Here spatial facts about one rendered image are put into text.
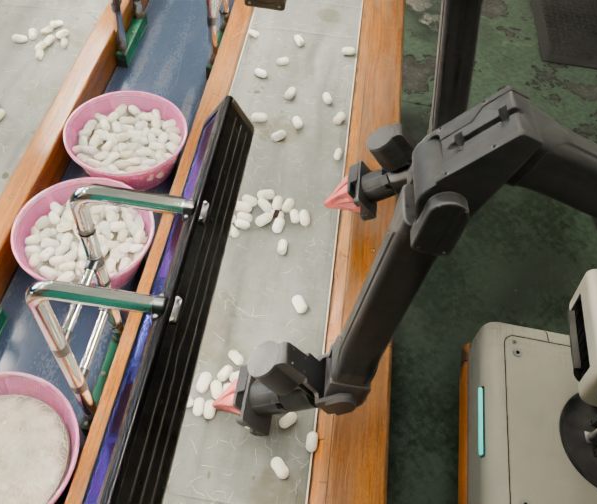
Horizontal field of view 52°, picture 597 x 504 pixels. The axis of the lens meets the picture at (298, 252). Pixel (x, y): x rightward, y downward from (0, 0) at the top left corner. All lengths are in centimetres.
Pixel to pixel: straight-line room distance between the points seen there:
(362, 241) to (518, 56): 217
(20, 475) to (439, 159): 79
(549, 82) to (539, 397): 180
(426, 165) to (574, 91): 261
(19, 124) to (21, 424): 71
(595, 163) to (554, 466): 117
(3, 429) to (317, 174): 79
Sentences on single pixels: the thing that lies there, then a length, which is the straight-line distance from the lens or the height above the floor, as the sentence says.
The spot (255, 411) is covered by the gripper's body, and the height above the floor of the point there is 83.
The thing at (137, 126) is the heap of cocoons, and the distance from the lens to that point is 147.
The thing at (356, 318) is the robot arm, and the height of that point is 108.
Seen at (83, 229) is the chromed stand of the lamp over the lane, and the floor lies 104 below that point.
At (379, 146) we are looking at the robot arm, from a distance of 107.
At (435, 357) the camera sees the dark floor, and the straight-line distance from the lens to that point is 203.
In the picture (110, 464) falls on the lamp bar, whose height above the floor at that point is 110.
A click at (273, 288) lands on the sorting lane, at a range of 118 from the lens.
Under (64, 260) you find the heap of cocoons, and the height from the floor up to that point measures 74.
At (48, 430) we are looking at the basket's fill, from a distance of 110.
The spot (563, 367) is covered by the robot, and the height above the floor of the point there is 28.
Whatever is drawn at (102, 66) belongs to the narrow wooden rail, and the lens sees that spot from 166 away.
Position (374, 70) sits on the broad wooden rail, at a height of 76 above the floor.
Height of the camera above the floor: 173
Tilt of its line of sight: 53 degrees down
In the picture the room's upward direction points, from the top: 8 degrees clockwise
